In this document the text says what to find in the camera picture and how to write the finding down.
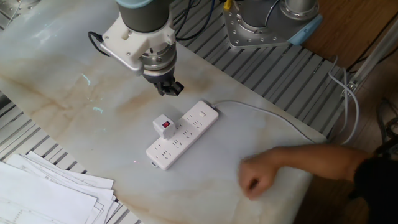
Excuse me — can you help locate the person's right forearm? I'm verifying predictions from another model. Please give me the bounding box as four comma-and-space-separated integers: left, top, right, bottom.
267, 143, 371, 183

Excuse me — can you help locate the stack of white papers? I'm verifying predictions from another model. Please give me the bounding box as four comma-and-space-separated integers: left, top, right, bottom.
0, 151, 121, 224

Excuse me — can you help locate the marble pattern table mat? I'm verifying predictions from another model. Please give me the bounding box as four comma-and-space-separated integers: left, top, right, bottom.
0, 0, 327, 224

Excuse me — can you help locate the person's black shirt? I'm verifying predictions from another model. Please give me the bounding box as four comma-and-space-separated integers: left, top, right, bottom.
348, 157, 398, 224

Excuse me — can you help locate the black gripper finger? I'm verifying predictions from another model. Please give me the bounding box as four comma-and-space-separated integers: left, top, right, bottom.
154, 82, 171, 97
167, 80, 185, 96

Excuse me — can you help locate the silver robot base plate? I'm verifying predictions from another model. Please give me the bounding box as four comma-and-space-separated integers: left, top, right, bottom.
223, 0, 293, 50

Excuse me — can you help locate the aluminium frame post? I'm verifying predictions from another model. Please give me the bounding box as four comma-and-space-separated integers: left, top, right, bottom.
341, 18, 398, 94

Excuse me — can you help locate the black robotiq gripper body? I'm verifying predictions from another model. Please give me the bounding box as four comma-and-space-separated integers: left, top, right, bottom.
142, 66, 177, 87

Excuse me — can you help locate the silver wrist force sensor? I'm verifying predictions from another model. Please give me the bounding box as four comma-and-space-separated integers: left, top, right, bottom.
140, 42, 178, 77

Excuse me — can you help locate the person's right hand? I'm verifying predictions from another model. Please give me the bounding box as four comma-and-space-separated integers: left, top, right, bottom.
238, 148, 289, 201

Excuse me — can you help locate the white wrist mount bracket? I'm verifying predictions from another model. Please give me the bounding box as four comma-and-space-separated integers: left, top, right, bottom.
99, 14, 177, 77

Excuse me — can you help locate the white power strip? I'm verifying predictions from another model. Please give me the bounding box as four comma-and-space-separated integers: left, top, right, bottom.
146, 100, 220, 171

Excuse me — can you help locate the white bulb holder adapter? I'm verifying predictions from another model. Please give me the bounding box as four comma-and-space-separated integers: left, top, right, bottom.
152, 114, 177, 140

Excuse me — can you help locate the grey power strip cable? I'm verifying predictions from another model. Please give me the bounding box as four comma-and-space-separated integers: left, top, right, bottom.
211, 55, 360, 146

